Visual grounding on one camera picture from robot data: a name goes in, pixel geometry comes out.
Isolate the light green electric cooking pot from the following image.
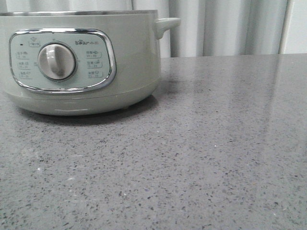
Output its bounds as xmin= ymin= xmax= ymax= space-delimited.
xmin=0 ymin=10 xmax=180 ymax=115

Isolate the white grey curtain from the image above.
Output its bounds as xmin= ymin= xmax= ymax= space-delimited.
xmin=0 ymin=0 xmax=307 ymax=58

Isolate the grey round control knob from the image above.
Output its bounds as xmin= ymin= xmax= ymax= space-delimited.
xmin=37 ymin=43 xmax=77 ymax=81

